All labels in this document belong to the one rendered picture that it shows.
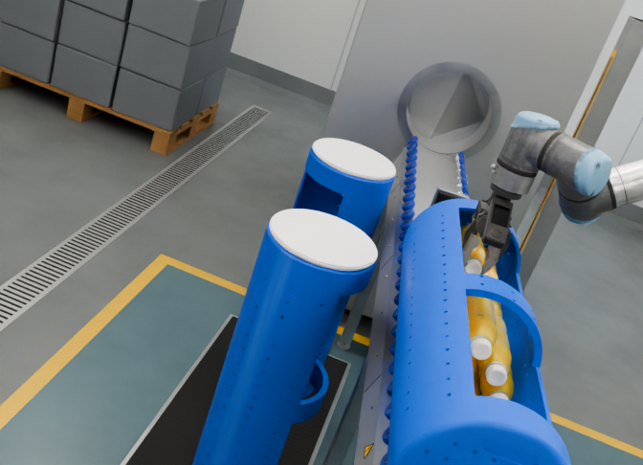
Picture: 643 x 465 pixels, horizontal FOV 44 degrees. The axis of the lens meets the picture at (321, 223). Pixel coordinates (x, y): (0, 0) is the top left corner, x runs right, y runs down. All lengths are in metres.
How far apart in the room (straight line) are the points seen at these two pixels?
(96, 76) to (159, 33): 0.49
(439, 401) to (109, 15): 3.78
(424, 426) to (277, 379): 0.84
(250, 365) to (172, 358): 1.13
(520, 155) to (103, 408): 1.73
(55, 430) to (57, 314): 0.63
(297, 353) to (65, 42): 3.27
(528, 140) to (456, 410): 0.68
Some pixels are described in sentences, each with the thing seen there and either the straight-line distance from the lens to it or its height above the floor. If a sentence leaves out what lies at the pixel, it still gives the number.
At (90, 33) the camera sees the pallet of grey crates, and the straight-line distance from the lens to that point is 4.81.
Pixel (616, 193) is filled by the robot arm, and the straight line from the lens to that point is 1.79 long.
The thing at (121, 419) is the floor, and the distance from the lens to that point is 2.83.
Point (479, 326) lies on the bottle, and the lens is 1.55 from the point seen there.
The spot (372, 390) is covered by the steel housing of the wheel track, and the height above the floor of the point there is 0.87.
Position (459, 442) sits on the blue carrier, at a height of 1.18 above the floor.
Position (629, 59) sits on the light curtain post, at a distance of 2.49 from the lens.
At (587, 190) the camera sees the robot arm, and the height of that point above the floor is 1.43.
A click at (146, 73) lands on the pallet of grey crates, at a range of 4.69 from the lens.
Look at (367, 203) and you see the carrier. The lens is 2.46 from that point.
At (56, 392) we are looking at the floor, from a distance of 2.89.
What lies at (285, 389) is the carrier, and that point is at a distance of 2.03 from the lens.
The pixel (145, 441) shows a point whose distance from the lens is 2.55.
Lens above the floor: 1.88
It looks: 25 degrees down
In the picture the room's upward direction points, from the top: 19 degrees clockwise
